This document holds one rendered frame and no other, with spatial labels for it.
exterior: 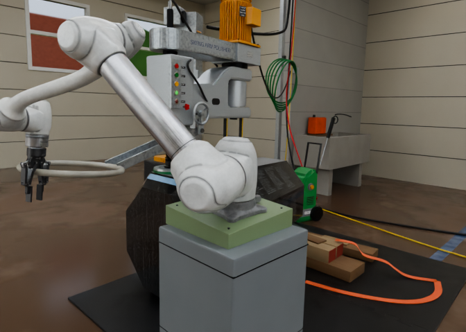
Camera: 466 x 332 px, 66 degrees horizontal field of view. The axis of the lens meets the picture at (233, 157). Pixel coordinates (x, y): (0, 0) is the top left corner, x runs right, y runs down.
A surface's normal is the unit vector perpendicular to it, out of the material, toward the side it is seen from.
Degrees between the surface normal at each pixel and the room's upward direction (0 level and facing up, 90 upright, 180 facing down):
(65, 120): 90
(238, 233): 90
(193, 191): 99
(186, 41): 90
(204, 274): 90
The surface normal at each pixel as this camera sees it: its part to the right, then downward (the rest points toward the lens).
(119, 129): 0.71, 0.11
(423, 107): -0.70, 0.08
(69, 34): -0.44, 0.12
